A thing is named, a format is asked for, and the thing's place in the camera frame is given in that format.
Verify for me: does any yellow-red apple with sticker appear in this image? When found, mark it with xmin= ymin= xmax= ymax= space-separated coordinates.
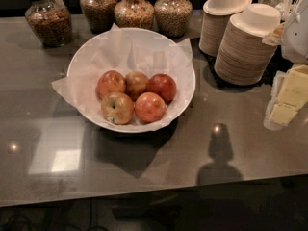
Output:
xmin=101 ymin=92 xmax=134 ymax=125

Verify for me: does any paper bowl stack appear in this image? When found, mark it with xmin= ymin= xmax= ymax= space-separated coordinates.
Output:
xmin=214 ymin=3 xmax=281 ymax=86
xmin=199 ymin=0 xmax=252 ymax=57

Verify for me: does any white paper liner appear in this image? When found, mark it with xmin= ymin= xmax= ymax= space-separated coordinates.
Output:
xmin=51 ymin=23 xmax=193 ymax=133

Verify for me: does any red apple back right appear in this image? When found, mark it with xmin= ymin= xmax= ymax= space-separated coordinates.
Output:
xmin=146 ymin=74 xmax=177 ymax=103

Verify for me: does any glass cereal jar far left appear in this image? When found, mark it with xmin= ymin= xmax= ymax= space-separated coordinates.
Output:
xmin=25 ymin=0 xmax=72 ymax=47

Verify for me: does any paper bowl stack front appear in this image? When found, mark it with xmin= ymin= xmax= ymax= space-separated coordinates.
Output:
xmin=214 ymin=3 xmax=281 ymax=86

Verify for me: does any paper bowl stack back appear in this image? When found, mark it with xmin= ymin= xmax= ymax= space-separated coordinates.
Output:
xmin=199 ymin=0 xmax=252 ymax=57

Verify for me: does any dark apple back middle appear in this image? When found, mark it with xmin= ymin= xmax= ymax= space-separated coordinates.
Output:
xmin=125 ymin=71 xmax=148 ymax=101

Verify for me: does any white stir sticks bundle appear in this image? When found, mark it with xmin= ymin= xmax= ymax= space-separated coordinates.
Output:
xmin=282 ymin=0 xmax=308 ymax=17

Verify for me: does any red apple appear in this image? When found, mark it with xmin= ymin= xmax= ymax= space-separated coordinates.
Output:
xmin=96 ymin=70 xmax=126 ymax=99
xmin=146 ymin=74 xmax=177 ymax=103

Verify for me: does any glass cereal jar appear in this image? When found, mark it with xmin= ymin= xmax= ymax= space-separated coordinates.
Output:
xmin=25 ymin=0 xmax=72 ymax=47
xmin=115 ymin=0 xmax=154 ymax=30
xmin=80 ymin=0 xmax=117 ymax=33
xmin=154 ymin=0 xmax=193 ymax=38

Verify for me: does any orange-red apple front right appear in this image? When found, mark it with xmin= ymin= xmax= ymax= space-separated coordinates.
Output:
xmin=135 ymin=92 xmax=166 ymax=123

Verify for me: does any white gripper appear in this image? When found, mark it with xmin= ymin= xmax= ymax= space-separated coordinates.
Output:
xmin=262 ymin=3 xmax=308 ymax=131

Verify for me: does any red apple back left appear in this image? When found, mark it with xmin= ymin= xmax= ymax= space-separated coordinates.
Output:
xmin=96 ymin=70 xmax=126 ymax=99

